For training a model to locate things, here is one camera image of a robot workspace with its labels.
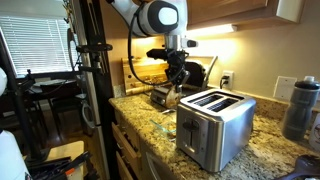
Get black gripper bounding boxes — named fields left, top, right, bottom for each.
left=165, top=49, right=190, bottom=94

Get brown bread slice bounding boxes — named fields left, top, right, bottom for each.
left=165, top=87, right=181, bottom=108

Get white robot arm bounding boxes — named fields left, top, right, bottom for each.
left=106, top=0, right=198, bottom=93

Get black toaster lever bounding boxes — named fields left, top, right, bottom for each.
left=183, top=122, right=199, bottom=132

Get stainless steel two-slot toaster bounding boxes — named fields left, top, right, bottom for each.
left=176, top=89, right=256, bottom=173

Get wooden cutting board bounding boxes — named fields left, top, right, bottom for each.
left=122, top=58, right=168, bottom=95

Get wooden upper cabinets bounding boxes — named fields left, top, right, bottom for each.
left=99, top=0, right=307, bottom=31

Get under-cabinet light bar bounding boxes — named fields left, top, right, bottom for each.
left=186, top=24, right=237, bottom=37

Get wooden lower drawers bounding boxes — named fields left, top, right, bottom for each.
left=112, top=110, right=143, bottom=180

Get black robot stand pole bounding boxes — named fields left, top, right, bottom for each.
left=70, top=0, right=120, bottom=180

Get dark grey water bottle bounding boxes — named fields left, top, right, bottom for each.
left=281, top=76, right=320, bottom=141

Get dark dining table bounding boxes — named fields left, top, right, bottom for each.
left=28, top=78, right=88, bottom=138

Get white window blinds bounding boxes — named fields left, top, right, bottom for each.
left=0, top=16, right=72, bottom=75

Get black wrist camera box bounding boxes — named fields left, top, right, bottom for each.
left=147, top=49, right=168, bottom=60

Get black plug and cord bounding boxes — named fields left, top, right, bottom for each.
left=219, top=75, right=230, bottom=90

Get white wall power outlet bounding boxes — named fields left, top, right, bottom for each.
left=222, top=70, right=234, bottom=90

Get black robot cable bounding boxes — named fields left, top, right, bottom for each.
left=127, top=3, right=188, bottom=87

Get white wall switch plate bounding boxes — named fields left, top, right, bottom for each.
left=273, top=76, right=297, bottom=100

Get dark utensil handle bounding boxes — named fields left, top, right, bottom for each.
left=274, top=155, right=320, bottom=180

